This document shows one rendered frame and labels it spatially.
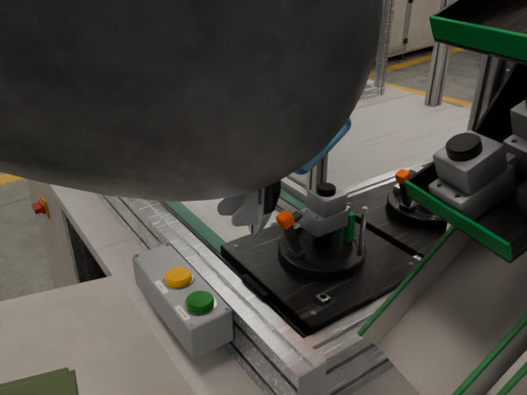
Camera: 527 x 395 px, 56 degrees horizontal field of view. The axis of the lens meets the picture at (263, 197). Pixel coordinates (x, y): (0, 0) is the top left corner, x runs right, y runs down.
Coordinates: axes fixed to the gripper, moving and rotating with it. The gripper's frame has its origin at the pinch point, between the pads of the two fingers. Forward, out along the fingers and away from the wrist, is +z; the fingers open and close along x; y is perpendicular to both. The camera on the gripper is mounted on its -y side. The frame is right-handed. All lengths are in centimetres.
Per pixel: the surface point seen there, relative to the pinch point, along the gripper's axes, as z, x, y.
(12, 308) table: 20.7, -29.7, 31.4
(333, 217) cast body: 1.8, 2.7, -12.0
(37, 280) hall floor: 108, -161, 15
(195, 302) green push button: 9.5, -0.6, 10.4
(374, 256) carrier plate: 10.0, 5.8, -18.7
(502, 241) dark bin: -14.2, 32.5, -2.2
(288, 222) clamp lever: 0.4, 1.4, -4.3
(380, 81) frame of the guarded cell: 17, -80, -113
